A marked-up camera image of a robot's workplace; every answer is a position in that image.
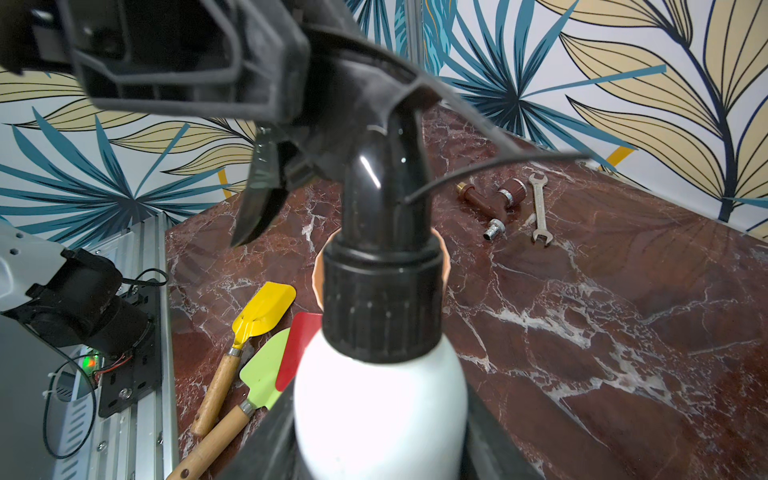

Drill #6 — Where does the yellow toy shovel wooden handle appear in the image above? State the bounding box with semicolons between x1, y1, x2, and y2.
190;282;296;438

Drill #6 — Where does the light green toy spade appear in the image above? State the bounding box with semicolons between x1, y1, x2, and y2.
168;328;290;480

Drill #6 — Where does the silver open-end wrench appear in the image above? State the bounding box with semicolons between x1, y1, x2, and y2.
529;173;553;247

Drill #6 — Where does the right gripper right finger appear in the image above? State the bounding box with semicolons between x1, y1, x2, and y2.
461;386;543;480

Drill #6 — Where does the red toy shovel wooden handle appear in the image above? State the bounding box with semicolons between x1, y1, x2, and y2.
275;312;323;392

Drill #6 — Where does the aluminium front rail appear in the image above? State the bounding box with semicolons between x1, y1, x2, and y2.
0;212;181;480

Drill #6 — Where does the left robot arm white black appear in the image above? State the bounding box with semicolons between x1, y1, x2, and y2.
1;221;150;355

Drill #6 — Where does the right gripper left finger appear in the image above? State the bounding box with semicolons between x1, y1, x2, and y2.
1;1;310;123

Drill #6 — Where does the white spray bottle black nozzle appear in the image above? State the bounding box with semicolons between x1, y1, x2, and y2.
230;26;592;480

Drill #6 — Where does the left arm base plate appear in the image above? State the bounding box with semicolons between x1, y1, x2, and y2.
98;286;163;419

